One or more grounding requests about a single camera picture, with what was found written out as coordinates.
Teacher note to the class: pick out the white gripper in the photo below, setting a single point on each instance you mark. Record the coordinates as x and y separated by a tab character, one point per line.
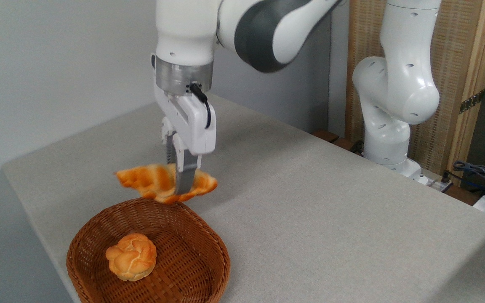
192	122

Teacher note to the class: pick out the long braided bread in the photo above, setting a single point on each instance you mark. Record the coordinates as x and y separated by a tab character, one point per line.
154	181

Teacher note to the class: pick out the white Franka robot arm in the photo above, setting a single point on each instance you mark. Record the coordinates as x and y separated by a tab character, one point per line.
398	84

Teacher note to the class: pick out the brown wicker basket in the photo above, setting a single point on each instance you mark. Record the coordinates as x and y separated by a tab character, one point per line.
183	261

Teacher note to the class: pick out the round knotted bread roll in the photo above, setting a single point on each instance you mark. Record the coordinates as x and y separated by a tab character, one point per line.
131	257

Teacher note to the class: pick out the metal screen hinge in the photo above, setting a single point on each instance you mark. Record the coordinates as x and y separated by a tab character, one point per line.
472	102

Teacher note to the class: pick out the wooden folding screen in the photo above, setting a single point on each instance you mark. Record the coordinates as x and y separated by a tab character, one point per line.
457	42

